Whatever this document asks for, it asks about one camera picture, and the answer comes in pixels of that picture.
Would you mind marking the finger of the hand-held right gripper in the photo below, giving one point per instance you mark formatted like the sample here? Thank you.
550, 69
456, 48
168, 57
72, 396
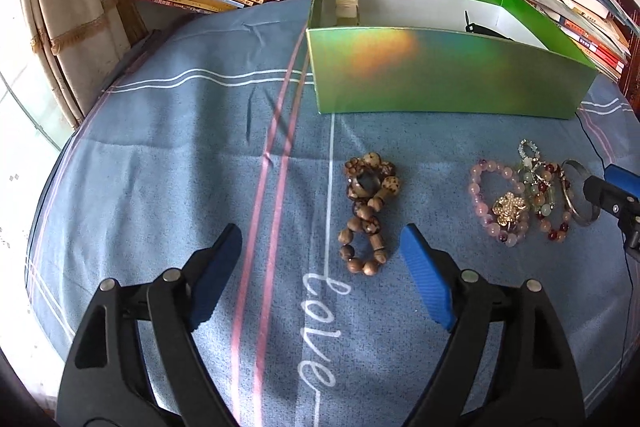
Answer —
607, 197
625, 179

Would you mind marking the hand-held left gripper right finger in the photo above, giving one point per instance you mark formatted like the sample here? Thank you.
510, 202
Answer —
427, 277

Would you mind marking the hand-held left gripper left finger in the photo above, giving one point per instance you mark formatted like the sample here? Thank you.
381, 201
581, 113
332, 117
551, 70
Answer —
220, 277

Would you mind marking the silver metal bangle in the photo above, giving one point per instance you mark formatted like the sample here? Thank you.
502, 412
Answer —
580, 220

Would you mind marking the green cardboard box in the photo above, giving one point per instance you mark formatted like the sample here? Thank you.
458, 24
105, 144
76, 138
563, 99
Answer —
425, 77

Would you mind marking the gold flower brooch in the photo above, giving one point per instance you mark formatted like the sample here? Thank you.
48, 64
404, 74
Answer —
510, 208

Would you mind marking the blue striped bedsheet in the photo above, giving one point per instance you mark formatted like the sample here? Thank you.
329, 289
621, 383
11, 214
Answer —
175, 157

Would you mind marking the black hair clip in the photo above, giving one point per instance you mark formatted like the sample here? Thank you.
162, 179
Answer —
480, 28

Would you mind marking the beige curtain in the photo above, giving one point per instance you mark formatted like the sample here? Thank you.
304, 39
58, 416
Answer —
65, 7

